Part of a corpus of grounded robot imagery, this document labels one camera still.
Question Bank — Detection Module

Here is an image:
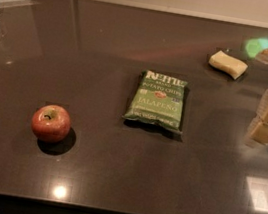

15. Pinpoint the red apple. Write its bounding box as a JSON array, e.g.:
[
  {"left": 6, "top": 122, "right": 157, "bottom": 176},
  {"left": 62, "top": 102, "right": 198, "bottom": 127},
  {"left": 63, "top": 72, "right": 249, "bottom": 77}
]
[{"left": 31, "top": 105, "right": 71, "bottom": 143}]

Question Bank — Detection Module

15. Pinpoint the yellow sponge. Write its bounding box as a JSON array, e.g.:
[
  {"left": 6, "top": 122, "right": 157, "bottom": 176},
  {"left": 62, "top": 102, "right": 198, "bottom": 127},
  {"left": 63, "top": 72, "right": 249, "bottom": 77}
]
[{"left": 209, "top": 51, "right": 248, "bottom": 80}]

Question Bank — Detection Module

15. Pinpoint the green jalapeno chips bag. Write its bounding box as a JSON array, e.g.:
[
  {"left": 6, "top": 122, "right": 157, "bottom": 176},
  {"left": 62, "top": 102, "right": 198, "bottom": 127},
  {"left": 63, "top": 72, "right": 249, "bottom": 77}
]
[{"left": 123, "top": 70, "right": 187, "bottom": 134}]

